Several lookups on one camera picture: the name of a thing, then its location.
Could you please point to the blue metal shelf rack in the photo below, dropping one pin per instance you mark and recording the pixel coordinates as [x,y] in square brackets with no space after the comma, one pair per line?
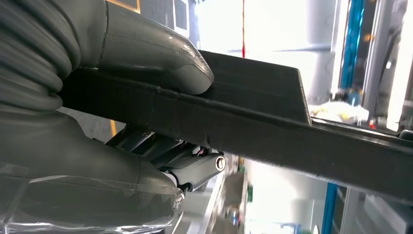
[351,48]

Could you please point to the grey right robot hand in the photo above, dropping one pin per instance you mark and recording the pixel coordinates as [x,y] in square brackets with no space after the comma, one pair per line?
[80,181]

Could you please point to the red barrier belt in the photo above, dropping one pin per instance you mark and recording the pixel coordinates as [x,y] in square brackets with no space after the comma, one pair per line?
[243,29]

